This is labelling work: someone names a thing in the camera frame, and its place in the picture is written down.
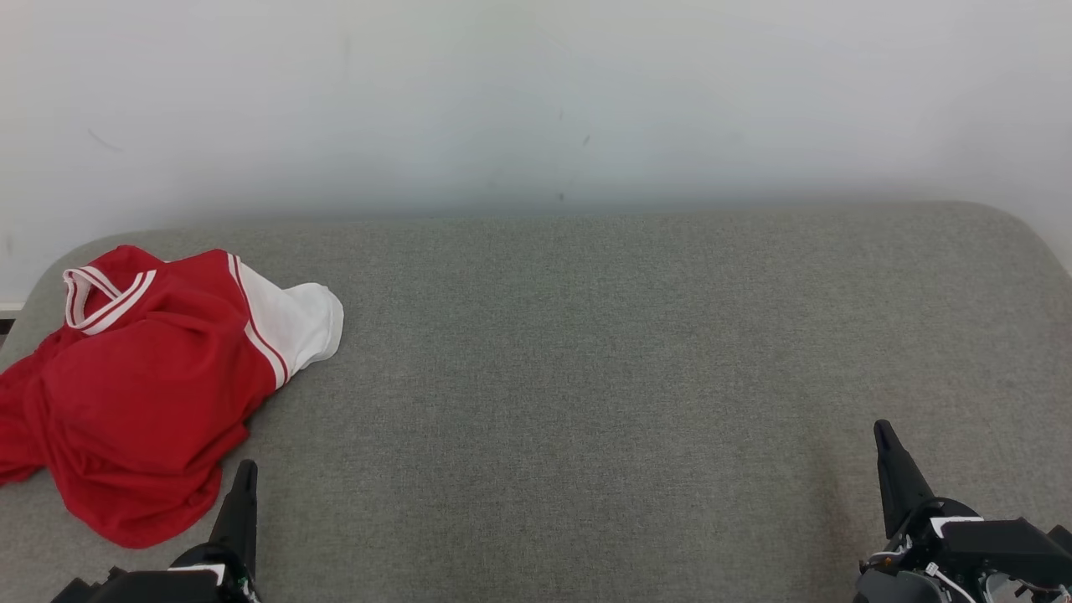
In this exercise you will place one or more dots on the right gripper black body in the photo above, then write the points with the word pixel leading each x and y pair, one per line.
pixel 909 561

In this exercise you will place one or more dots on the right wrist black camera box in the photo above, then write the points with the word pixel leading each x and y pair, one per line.
pixel 1005 548

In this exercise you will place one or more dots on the grey fabric sofa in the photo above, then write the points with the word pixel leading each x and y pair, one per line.
pixel 636 352

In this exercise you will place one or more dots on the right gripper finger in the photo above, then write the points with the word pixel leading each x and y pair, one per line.
pixel 900 481

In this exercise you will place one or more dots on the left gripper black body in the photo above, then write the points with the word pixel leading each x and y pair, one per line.
pixel 159 586

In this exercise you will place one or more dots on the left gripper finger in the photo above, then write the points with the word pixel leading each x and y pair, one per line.
pixel 241 511

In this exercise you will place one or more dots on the red jersey white trim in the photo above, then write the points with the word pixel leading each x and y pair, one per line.
pixel 159 394

